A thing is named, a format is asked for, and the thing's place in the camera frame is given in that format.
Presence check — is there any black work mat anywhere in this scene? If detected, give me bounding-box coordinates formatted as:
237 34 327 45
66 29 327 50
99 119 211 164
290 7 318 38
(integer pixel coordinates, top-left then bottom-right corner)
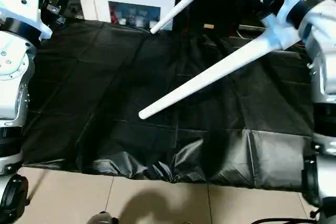
21 18 316 190

